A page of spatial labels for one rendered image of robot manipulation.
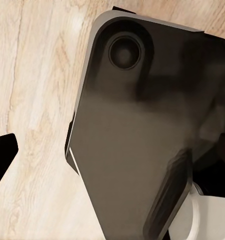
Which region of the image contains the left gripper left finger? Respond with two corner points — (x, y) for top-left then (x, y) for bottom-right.
(0, 133), (19, 181)

